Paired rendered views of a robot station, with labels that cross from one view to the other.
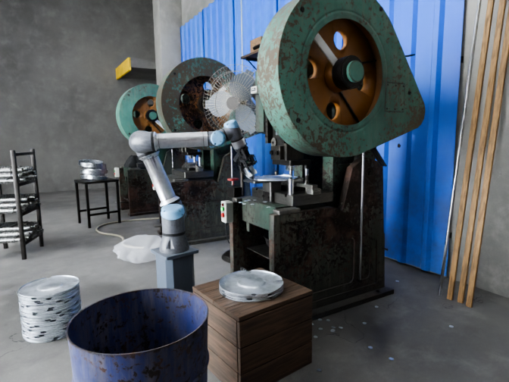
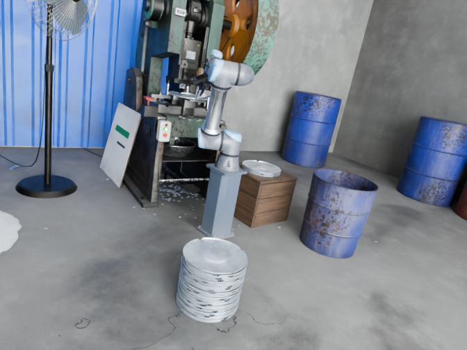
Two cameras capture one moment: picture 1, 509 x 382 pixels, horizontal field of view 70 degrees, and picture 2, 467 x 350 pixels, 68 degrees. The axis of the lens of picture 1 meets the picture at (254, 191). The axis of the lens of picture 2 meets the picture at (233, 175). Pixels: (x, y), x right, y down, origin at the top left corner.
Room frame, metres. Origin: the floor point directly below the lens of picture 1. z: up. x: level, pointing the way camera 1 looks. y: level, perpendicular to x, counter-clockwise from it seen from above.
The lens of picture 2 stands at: (2.00, 2.48, 1.06)
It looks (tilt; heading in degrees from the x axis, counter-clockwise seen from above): 17 degrees down; 265
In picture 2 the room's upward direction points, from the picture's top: 10 degrees clockwise
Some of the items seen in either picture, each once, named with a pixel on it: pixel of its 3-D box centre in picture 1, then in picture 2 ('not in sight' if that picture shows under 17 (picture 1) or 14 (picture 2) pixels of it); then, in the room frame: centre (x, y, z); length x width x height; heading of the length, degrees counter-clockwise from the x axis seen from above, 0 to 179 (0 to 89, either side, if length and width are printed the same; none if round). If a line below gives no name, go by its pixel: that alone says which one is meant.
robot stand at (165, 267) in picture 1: (176, 289); (220, 201); (1.85, 0.42, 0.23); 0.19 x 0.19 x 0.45; 40
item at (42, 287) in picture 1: (49, 286); (215, 254); (1.89, 1.12, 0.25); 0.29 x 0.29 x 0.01
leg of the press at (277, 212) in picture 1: (336, 235); (197, 132); (2.09, -0.48, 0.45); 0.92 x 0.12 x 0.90; 120
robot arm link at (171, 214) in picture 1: (173, 217); (230, 141); (1.86, 0.43, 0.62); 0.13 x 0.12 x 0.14; 8
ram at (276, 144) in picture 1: (285, 135); (187, 58); (2.23, -0.19, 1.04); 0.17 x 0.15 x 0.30; 120
